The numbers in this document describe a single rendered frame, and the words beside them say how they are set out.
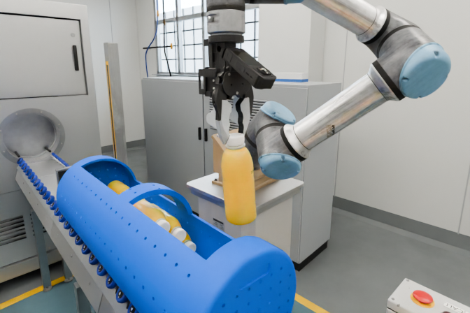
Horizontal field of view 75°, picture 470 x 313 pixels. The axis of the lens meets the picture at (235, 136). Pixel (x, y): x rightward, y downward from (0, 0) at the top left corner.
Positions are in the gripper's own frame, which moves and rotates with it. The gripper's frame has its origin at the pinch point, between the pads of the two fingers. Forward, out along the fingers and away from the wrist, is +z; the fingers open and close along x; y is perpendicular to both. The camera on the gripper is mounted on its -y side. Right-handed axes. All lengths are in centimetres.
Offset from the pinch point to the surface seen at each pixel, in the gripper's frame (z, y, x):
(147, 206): 24.6, 31.8, 5.7
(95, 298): 56, 45, 19
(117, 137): 25, 131, -25
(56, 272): 141, 206, 5
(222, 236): 32.2, 14.3, -7.7
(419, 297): 33, -31, -22
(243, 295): 26.5, -10.8, 8.4
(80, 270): 55, 61, 19
